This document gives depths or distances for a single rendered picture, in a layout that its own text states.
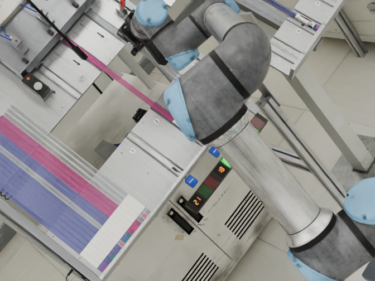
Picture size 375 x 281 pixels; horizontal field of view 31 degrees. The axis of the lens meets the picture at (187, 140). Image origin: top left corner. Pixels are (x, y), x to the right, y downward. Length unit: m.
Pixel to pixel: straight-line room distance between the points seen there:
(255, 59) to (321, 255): 0.41
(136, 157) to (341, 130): 0.82
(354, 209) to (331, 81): 1.66
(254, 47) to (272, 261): 1.35
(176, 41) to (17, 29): 0.54
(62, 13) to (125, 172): 0.50
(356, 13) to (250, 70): 1.62
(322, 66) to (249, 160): 1.83
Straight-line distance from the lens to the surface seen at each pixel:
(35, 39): 1.98
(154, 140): 1.90
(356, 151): 2.47
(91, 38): 2.02
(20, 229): 2.28
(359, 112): 2.78
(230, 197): 2.40
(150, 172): 1.88
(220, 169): 1.90
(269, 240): 2.59
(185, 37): 1.66
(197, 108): 1.27
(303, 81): 2.23
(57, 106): 1.96
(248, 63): 1.27
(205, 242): 2.40
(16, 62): 1.97
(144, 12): 1.65
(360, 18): 2.86
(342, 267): 1.40
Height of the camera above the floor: 1.78
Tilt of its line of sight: 33 degrees down
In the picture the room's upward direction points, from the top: 43 degrees counter-clockwise
